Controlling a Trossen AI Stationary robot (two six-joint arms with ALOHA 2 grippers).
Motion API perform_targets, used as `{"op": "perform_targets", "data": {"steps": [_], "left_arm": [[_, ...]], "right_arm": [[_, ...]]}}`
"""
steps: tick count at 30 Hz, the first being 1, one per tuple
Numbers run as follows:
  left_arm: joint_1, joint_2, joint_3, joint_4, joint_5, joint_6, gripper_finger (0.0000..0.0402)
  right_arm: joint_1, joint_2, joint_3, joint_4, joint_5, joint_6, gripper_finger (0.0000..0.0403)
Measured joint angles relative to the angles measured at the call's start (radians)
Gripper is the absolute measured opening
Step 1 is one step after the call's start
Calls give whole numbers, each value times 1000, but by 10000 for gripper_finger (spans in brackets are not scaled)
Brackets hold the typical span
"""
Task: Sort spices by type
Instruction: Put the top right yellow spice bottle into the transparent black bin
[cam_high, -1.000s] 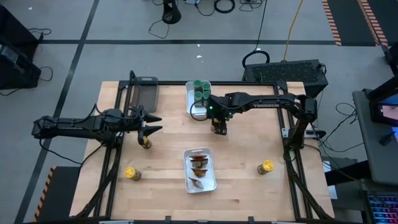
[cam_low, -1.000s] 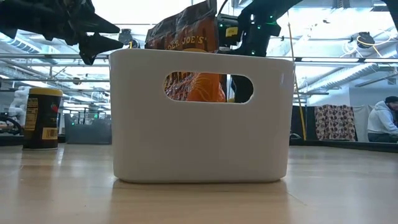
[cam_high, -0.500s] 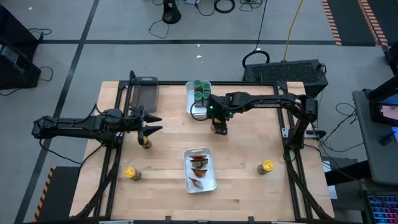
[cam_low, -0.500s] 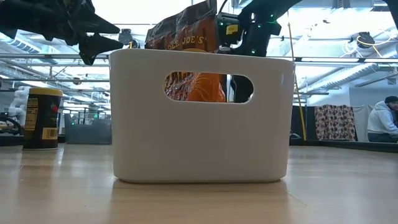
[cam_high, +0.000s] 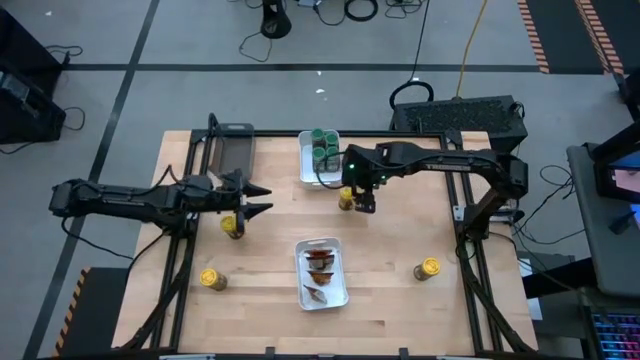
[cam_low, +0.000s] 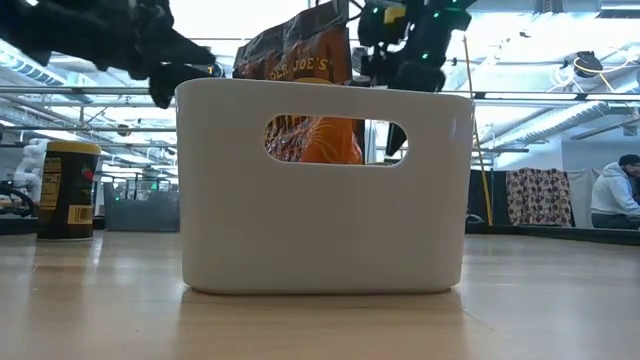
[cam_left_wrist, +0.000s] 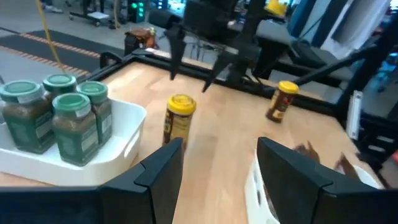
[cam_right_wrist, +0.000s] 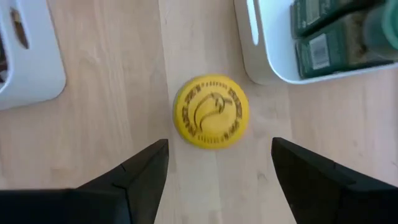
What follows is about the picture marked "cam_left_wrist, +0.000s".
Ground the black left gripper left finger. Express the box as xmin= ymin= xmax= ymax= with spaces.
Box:
xmin=0 ymin=138 xmax=185 ymax=224

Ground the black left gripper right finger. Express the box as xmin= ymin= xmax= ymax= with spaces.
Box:
xmin=256 ymin=136 xmax=398 ymax=224

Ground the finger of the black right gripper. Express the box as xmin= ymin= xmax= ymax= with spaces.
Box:
xmin=164 ymin=25 xmax=187 ymax=81
xmin=202 ymin=51 xmax=237 ymax=93

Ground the yellow lid spice jar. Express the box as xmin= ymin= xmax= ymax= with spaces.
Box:
xmin=265 ymin=80 xmax=300 ymax=124
xmin=162 ymin=94 xmax=197 ymax=150

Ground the green lid spice jar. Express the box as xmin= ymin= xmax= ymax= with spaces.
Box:
xmin=51 ymin=92 xmax=100 ymax=167
xmin=76 ymin=80 xmax=113 ymax=147
xmin=0 ymin=80 xmax=56 ymax=155
xmin=42 ymin=73 xmax=78 ymax=105

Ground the brown orange bundle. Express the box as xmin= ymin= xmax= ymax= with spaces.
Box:
xmin=124 ymin=27 xmax=160 ymax=57

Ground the green lit computer tower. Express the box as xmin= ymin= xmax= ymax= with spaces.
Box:
xmin=127 ymin=0 xmax=147 ymax=24

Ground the yellow bulky object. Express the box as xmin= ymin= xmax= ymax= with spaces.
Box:
xmin=266 ymin=0 xmax=289 ymax=17

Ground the white low cart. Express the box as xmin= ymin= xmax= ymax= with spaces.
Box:
xmin=68 ymin=11 xmax=110 ymax=28

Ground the black hazard striped floor mat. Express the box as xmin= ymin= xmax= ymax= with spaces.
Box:
xmin=0 ymin=29 xmax=125 ymax=74

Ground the grey desk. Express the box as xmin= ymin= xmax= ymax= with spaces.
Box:
xmin=256 ymin=19 xmax=357 ymax=82

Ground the white plastic handled bin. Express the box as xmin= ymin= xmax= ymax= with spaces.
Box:
xmin=244 ymin=149 xmax=385 ymax=224
xmin=0 ymin=98 xmax=147 ymax=187

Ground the silver aluminium bracket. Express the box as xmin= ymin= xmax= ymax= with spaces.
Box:
xmin=345 ymin=90 xmax=364 ymax=141

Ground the black aluminium table frame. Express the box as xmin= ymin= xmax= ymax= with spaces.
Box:
xmin=77 ymin=40 xmax=398 ymax=119

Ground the yellow cable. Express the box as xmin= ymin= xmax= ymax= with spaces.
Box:
xmin=34 ymin=0 xmax=66 ymax=74

